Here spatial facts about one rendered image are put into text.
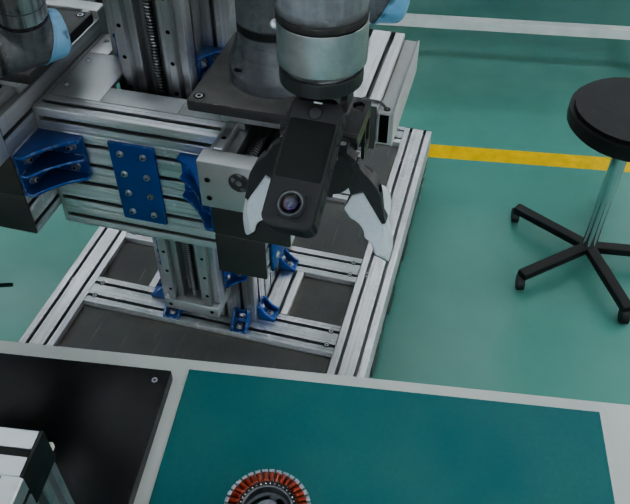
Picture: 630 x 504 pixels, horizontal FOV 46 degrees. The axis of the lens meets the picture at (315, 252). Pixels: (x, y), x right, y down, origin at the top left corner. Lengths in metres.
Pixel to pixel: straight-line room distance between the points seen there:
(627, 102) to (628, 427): 1.20
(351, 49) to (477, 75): 2.71
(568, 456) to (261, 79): 0.70
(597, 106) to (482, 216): 0.62
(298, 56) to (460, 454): 0.66
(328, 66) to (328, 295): 1.42
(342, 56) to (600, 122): 1.54
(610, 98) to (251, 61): 1.26
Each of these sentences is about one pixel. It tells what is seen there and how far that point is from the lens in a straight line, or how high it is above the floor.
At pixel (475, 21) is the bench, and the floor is 0.20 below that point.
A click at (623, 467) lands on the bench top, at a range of 1.15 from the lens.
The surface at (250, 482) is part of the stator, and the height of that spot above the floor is 0.79.
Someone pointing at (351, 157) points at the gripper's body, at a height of 1.28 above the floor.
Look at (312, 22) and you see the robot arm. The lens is 0.59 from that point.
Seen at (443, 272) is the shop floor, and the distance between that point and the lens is 2.37.
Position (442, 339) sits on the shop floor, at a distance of 2.19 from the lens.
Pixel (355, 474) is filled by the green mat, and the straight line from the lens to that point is 1.06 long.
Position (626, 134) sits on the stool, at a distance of 2.08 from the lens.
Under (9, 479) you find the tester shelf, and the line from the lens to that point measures 0.69.
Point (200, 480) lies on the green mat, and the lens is 1.07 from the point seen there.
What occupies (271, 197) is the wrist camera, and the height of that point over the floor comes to 1.28.
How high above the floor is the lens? 1.68
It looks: 44 degrees down
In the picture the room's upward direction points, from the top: straight up
